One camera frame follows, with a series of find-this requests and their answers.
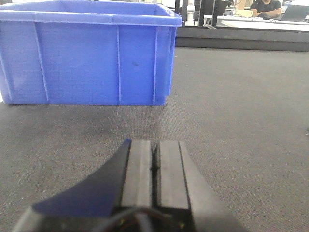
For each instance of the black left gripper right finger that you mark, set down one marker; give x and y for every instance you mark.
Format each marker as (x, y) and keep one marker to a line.
(183, 194)

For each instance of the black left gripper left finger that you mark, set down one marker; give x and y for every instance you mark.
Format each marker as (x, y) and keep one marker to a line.
(124, 181)

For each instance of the dark conveyor belt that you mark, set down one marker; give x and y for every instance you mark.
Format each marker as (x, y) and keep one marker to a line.
(243, 114)

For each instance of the blue plastic crate on conveyor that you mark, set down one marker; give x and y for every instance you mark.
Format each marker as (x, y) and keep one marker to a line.
(79, 52)

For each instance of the white desk background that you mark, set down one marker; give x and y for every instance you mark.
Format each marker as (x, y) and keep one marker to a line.
(260, 23)

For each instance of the person in black shirt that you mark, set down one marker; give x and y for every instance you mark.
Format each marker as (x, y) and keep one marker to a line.
(266, 8)

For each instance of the grey laptop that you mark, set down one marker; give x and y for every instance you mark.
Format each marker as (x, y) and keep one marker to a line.
(295, 13)

